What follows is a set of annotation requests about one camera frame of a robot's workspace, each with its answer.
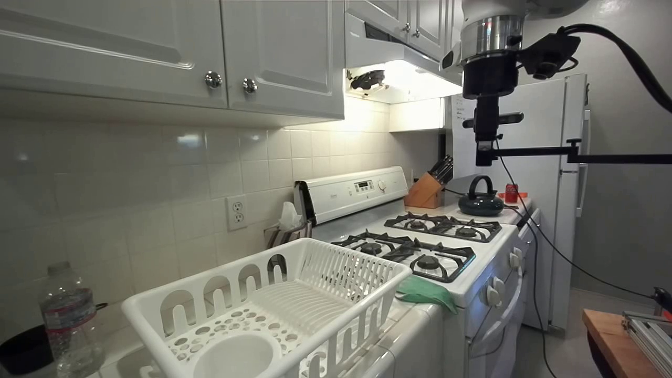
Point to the green towel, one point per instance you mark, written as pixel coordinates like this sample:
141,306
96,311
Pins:
426,292

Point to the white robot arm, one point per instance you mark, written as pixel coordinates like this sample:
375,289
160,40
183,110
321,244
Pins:
491,48

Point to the white plastic dish rack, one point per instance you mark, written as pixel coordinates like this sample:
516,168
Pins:
302,310

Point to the wooden knife block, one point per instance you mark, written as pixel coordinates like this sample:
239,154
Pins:
427,191

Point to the black kettle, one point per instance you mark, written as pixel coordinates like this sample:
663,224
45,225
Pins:
482,199

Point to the white gas stove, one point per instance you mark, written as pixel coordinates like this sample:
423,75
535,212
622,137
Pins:
477,263

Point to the red cup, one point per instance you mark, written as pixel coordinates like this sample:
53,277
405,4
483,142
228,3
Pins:
512,193

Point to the white refrigerator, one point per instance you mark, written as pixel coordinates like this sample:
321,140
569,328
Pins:
553,112

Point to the clear plastic water bottle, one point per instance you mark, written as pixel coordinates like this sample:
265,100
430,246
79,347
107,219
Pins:
71,321

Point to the white upper cabinets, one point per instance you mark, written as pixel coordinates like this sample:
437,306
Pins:
244,61

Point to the wooden table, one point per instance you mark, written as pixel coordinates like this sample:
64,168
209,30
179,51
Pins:
615,350

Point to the white wall outlet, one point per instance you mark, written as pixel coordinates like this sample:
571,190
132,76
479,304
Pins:
239,212

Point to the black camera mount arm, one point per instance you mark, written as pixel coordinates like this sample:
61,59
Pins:
486,121

